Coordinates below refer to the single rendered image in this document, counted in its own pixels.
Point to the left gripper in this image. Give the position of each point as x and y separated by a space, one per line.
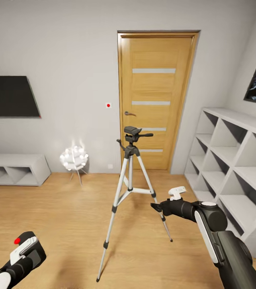
29 262

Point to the door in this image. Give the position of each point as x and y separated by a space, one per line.
154 69

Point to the wall mounted tv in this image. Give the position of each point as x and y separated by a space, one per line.
16 97

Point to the bookcase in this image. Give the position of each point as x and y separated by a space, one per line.
23 169
213 148

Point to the camera tripod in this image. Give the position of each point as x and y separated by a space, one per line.
129 151

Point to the digital camera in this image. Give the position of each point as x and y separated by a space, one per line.
21 239

